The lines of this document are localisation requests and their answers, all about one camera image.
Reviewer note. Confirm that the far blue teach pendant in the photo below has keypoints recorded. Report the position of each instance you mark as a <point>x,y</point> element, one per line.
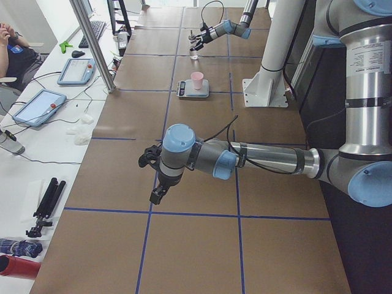
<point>77,71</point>

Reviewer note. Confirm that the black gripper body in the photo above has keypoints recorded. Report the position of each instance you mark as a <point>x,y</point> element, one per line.
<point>207,35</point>
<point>167,181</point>

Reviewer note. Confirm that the digital kitchen scale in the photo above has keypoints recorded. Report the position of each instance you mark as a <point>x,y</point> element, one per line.
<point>185,89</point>

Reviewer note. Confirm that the crumpled white tissue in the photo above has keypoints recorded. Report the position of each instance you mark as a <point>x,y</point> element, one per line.
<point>81,131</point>

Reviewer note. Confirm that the pink paper cup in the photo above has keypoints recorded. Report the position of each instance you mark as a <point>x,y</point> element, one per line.
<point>197,79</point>

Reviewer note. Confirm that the black computer mouse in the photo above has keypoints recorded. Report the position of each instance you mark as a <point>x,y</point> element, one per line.
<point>77,53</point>

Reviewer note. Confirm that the aluminium frame post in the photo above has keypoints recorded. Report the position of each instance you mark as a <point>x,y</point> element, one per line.
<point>84,22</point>

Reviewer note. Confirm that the near blue teach pendant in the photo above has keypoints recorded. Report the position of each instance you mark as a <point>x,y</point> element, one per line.
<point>40,108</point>

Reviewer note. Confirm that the blue teach pendant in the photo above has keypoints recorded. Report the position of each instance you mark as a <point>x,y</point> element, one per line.
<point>40,108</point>
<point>77,71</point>

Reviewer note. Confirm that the seated person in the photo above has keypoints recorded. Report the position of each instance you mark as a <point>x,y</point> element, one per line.
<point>18,59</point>

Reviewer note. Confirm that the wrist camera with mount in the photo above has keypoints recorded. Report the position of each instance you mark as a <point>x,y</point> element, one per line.
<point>151,157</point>
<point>205,28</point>

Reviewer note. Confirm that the green plastic clamp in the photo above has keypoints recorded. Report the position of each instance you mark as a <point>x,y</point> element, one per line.
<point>64,45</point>

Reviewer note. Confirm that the black folded tripod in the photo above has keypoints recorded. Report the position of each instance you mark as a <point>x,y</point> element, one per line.
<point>46,207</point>

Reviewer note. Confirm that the red cylinder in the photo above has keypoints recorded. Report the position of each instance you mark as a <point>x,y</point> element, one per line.
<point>19,268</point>

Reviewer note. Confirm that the glass sauce bottle metal spout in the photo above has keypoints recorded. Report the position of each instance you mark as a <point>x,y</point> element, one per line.
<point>193,54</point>

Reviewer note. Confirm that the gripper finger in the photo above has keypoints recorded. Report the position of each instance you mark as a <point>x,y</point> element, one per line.
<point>153,197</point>
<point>197,46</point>
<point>160,194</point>
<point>196,38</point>

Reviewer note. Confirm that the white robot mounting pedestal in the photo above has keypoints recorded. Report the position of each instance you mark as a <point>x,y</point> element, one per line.
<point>266,88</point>

